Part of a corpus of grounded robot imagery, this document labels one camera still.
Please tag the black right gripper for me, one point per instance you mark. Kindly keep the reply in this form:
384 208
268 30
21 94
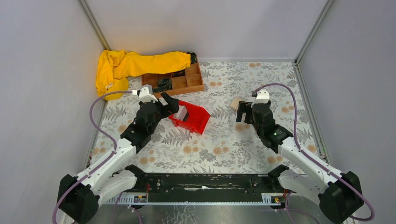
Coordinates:
247 108

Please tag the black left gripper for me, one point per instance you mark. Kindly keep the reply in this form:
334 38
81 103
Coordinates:
161 106

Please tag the beige card holder wallet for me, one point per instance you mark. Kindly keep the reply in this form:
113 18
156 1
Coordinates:
234 105

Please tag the red plastic bin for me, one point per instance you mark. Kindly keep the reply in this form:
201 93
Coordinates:
197 119

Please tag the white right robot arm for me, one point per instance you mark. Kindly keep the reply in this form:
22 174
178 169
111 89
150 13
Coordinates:
336 193

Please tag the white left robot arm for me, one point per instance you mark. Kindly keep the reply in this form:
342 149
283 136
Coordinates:
80 196

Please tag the stack of cards in bin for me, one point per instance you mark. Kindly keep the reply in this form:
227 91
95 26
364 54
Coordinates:
182 114

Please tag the wooden compartment tray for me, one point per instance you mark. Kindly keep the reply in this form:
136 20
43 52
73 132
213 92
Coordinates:
190 81

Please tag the yellow cloth garment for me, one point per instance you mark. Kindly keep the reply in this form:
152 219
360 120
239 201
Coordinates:
114 67

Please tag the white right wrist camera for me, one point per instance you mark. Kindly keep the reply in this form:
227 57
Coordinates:
261 97

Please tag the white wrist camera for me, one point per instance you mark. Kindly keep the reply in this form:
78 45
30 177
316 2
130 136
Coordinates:
145 94
261 97

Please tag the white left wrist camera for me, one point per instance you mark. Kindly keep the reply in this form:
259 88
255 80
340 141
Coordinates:
145 94

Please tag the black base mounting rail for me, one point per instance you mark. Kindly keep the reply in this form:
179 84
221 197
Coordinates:
206 188

